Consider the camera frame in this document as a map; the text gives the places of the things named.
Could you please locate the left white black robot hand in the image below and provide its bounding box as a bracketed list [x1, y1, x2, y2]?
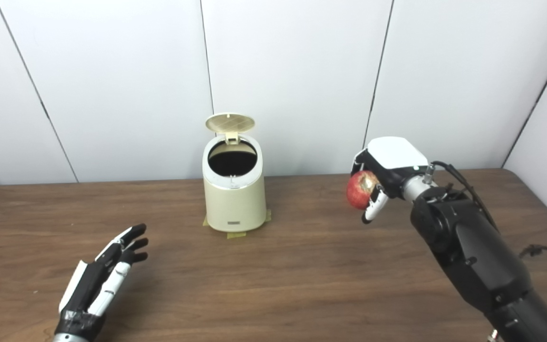
[54, 223, 149, 340]

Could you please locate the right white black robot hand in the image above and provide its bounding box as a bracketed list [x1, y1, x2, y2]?
[351, 137, 433, 224]

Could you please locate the red apple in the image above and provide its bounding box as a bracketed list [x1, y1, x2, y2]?
[347, 171, 381, 210]

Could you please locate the round cream bin lid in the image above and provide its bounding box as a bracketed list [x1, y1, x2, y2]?
[205, 113, 256, 144]

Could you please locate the cream-colored bin body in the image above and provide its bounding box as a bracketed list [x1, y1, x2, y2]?
[202, 134, 267, 233]

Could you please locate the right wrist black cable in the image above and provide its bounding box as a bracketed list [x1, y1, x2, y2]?
[425, 161, 500, 233]

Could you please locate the black cable yellow connector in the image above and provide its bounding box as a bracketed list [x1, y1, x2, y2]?
[519, 245, 547, 259]

